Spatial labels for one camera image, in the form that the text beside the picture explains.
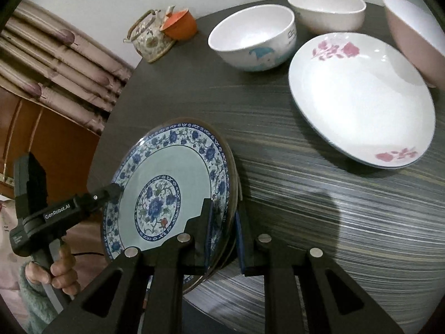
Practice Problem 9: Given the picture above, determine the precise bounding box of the floral ceramic teapot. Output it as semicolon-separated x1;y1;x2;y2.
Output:
123;5;176;64

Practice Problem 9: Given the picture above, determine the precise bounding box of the white plate with pink flowers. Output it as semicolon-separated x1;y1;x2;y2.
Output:
288;32;437;170

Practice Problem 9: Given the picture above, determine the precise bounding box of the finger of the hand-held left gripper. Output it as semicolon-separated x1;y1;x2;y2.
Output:
81;183;123;216

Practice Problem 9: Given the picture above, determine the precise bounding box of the person's left hand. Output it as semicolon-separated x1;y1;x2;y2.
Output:
26;242;81;298

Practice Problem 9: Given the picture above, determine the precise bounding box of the orange lidded cup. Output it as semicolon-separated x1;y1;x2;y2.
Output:
162;10;197;41

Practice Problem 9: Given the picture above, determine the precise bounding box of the pink bowl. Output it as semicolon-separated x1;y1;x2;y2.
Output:
382;0;445;88

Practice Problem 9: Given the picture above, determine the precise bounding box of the blue floral plate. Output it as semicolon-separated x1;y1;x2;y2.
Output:
101;117;244;294

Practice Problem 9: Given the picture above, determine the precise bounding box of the brown wooden cabinet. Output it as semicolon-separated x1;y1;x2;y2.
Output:
0;87;105;202

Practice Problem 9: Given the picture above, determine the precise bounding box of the cream bowl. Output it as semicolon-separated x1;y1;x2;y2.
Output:
287;0;367;35

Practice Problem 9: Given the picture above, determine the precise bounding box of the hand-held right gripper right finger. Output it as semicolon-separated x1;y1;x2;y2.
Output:
235;202;406;334

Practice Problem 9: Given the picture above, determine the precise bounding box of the person's left forearm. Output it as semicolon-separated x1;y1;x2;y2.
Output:
17;262;66;334

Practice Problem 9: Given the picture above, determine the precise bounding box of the white bowl with cartoon print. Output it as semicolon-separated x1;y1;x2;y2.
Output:
208;4;297;73

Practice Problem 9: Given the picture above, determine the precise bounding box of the beige pleated curtain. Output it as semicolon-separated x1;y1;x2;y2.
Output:
0;0;134;136

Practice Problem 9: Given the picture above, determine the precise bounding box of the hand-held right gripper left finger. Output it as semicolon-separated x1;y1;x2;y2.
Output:
42;198;214;334

